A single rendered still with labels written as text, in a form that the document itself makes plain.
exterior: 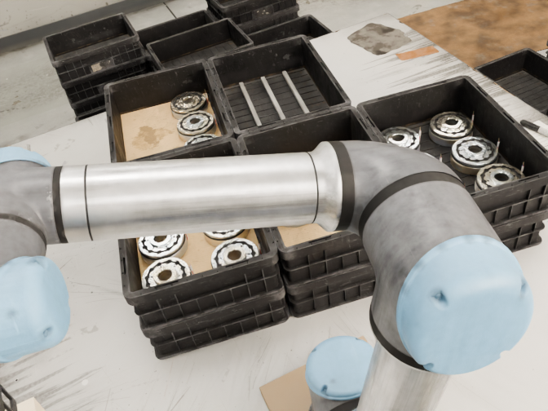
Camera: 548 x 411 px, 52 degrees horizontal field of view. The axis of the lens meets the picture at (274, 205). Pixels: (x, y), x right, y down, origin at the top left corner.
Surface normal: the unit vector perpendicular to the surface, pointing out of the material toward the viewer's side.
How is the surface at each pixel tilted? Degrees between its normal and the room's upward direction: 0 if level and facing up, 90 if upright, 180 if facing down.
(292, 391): 1
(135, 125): 0
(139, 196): 47
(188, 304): 90
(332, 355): 7
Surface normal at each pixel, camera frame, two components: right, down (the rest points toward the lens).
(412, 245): -0.66, -0.44
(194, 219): 0.20, 0.61
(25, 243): 0.80, -0.54
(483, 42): -0.10, -0.72
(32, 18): 0.41, 0.59
